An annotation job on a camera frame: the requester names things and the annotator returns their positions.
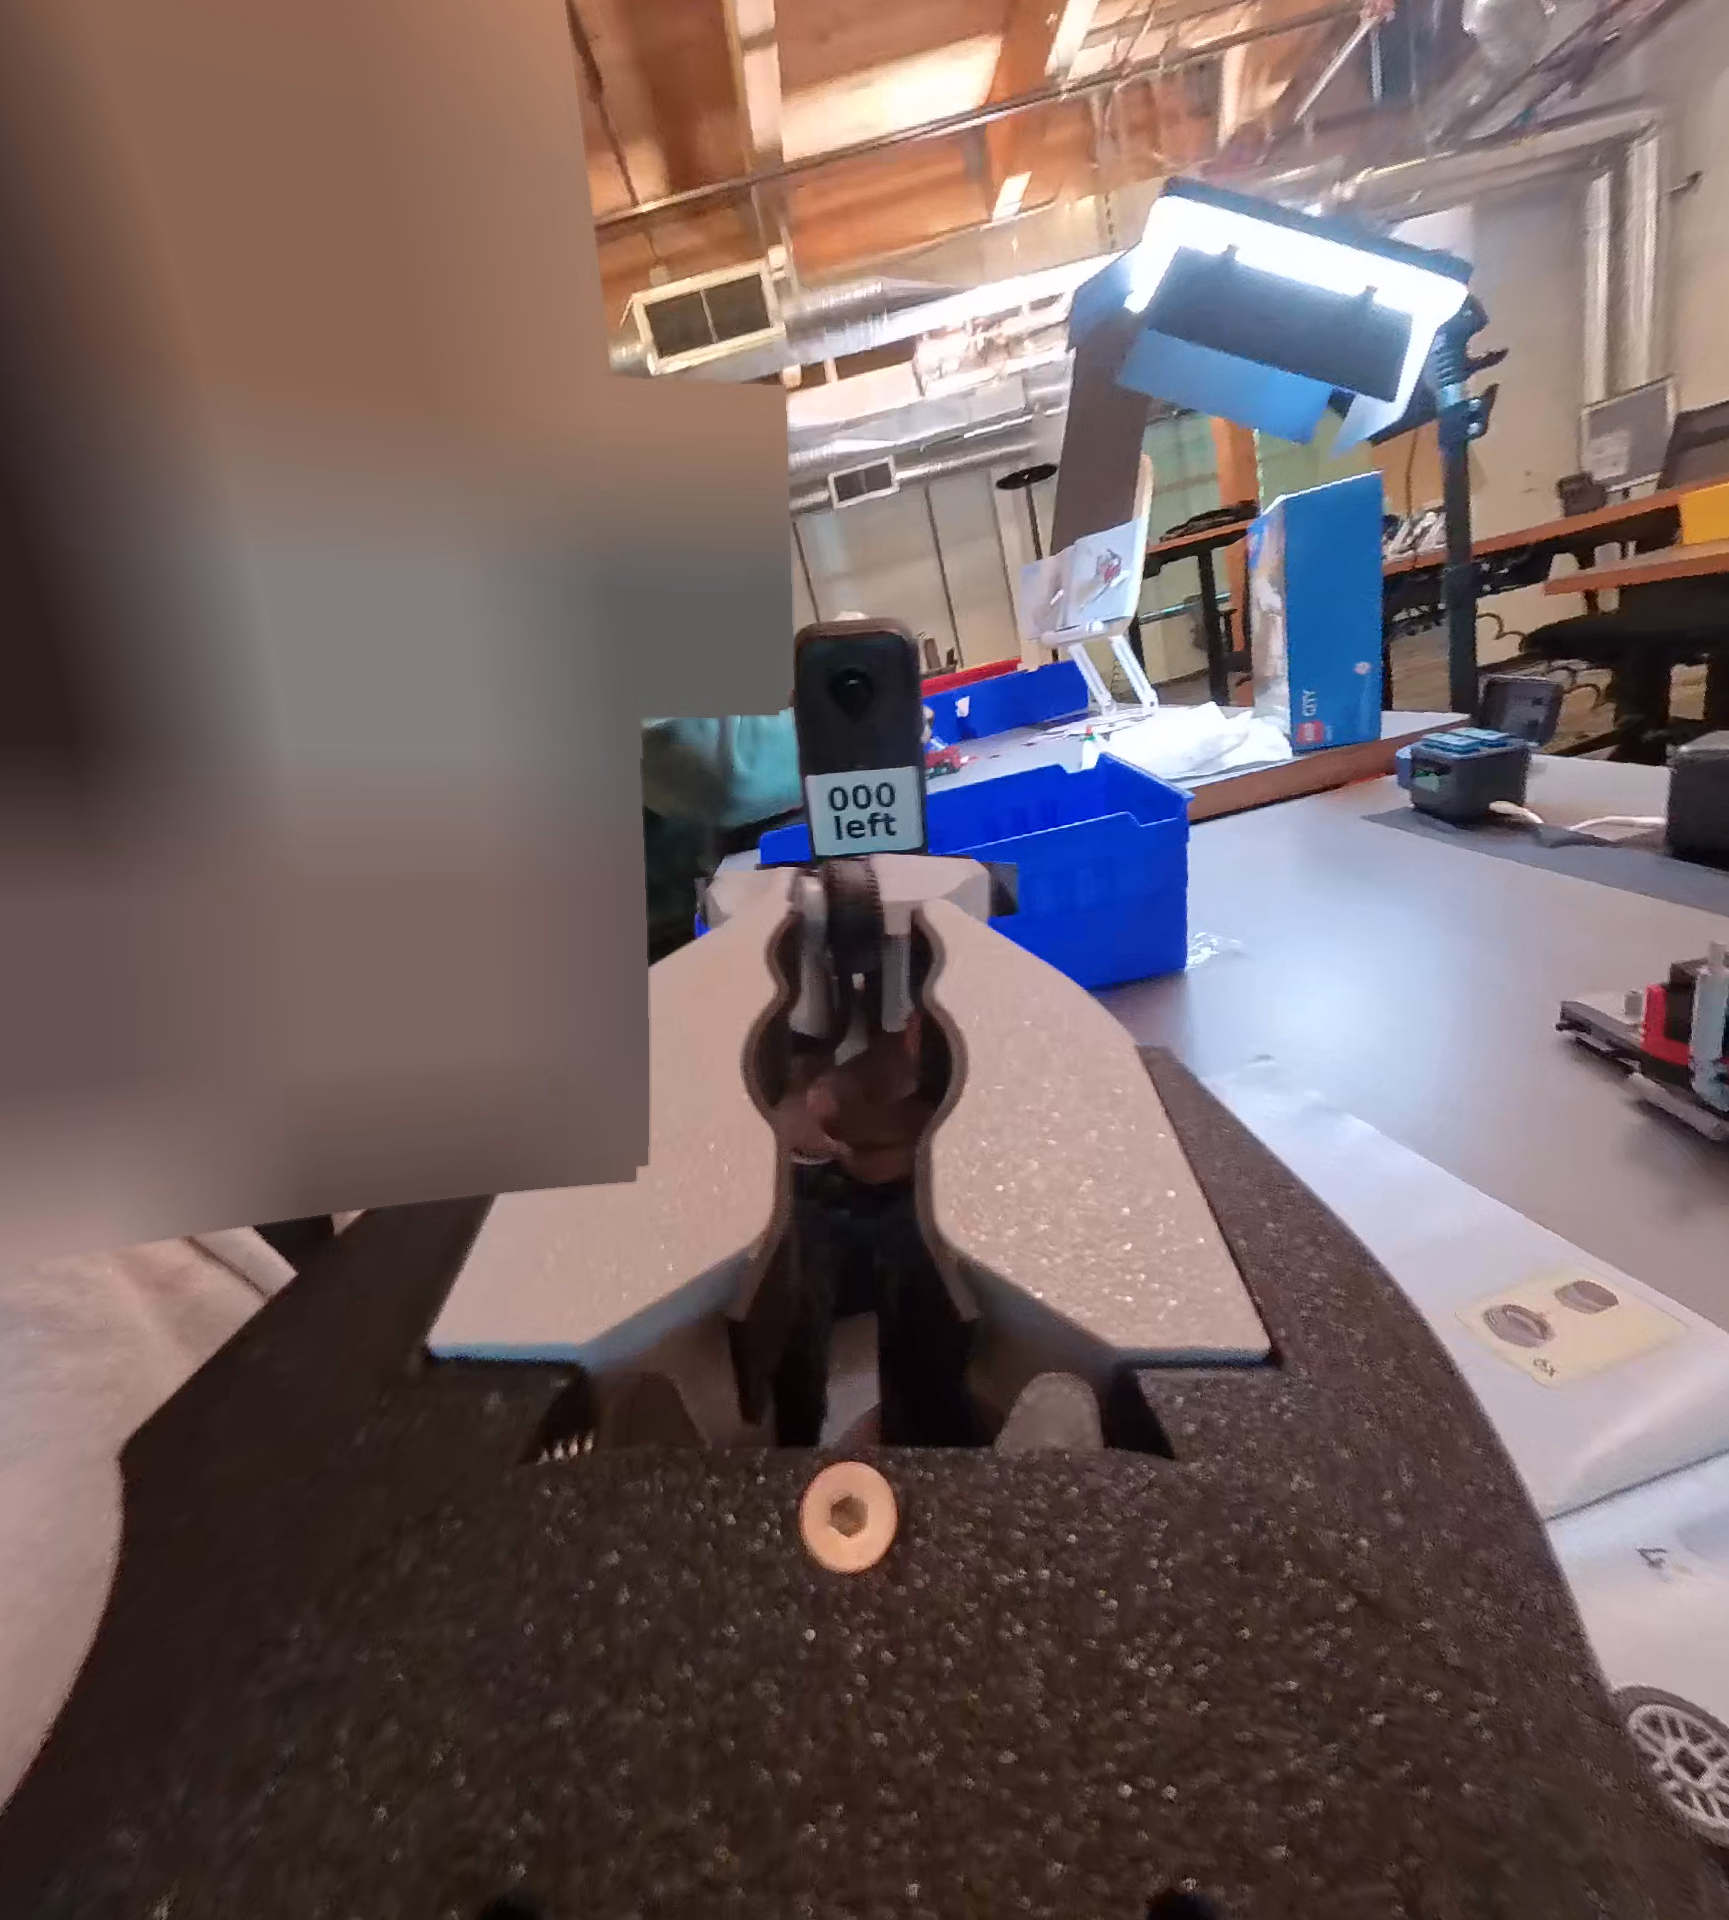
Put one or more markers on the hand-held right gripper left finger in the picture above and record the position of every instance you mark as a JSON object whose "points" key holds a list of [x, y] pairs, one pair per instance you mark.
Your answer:
{"points": [[625, 1231]]}

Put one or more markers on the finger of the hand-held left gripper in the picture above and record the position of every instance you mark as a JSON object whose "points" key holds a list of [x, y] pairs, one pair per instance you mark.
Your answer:
{"points": [[760, 895], [946, 887]]}

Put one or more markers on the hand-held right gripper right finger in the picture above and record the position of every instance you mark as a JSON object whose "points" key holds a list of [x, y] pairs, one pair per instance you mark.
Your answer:
{"points": [[1106, 1199]]}

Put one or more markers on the open lego instruction booklet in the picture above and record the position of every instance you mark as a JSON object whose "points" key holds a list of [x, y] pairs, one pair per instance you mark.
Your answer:
{"points": [[1706, 1560]]}

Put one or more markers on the small lego wheel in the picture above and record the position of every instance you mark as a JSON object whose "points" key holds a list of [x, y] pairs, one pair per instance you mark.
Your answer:
{"points": [[1700, 1779]]}

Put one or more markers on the large blue plastic bin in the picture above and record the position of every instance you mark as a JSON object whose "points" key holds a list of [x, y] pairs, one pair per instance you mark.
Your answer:
{"points": [[1090, 871]]}

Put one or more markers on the small blue plastic bin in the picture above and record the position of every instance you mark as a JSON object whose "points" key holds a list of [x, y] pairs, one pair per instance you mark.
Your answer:
{"points": [[1009, 702]]}

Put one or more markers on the clear document stand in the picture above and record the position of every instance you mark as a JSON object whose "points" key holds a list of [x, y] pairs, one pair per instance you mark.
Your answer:
{"points": [[1090, 601]]}

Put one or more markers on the white plastic bags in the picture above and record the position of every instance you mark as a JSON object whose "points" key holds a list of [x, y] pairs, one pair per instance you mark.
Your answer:
{"points": [[1210, 746]]}

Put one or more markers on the tall blue carton box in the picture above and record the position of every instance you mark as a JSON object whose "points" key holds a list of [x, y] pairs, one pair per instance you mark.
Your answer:
{"points": [[1315, 616]]}

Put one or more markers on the black battery charger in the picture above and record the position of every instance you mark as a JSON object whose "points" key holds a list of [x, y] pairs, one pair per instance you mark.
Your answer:
{"points": [[1465, 775]]}

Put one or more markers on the studio light panel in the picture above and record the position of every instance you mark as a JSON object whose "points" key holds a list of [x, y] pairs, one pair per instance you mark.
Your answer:
{"points": [[1285, 317]]}

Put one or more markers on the black light stand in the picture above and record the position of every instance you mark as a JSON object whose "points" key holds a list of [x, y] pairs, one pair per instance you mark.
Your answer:
{"points": [[1459, 541]]}

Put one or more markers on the person's white-clad torso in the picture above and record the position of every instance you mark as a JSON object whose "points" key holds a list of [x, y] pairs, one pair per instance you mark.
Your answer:
{"points": [[55, 1560]]}

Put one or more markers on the wooden office desk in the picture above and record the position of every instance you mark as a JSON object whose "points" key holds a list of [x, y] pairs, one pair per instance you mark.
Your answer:
{"points": [[1676, 570]]}

